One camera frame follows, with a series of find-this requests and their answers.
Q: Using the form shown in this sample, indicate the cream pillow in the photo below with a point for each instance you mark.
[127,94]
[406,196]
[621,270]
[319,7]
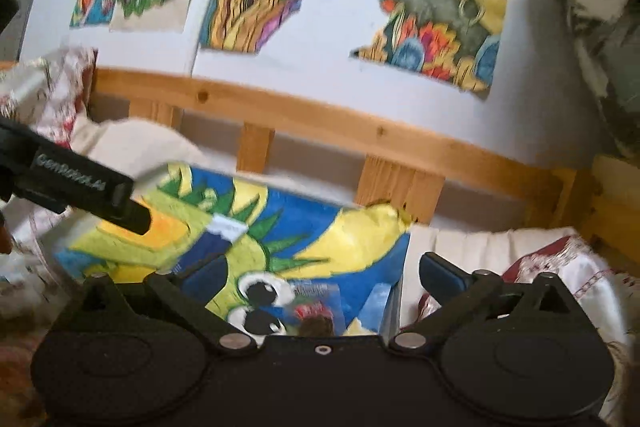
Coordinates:
[145,147]

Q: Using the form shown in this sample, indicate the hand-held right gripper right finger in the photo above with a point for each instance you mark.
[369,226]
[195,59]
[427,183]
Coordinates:
[442,277]

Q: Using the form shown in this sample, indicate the light blue snack packet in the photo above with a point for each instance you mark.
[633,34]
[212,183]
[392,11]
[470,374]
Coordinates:
[320,307]

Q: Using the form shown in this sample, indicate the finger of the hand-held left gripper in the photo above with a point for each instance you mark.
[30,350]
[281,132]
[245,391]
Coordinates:
[134,213]

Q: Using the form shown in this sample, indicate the dark blue white-topped snack packet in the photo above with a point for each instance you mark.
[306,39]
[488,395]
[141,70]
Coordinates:
[220,237]

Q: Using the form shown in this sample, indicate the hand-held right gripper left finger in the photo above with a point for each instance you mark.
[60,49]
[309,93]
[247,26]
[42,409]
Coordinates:
[207,279]

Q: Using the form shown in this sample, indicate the floral curtain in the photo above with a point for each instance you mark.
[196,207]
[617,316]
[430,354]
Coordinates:
[600,7]

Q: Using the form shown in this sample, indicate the grey tray with painted liner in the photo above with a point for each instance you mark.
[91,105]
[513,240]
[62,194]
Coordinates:
[310,232]

